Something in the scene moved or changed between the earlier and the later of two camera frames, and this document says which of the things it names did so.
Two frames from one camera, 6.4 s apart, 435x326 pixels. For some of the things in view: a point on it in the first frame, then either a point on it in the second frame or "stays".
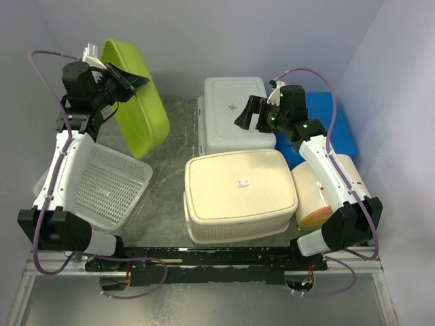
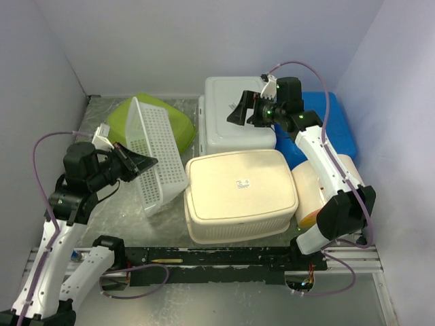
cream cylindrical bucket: (311, 203) stays
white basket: (107, 182) to (149, 130)
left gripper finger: (132, 81) to (138, 162)
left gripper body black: (110, 89) to (114, 167)
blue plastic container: (319, 106) stays
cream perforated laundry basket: (238, 195) stays
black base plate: (166, 266) stays
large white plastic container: (217, 109) stays
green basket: (141, 120) to (183, 130)
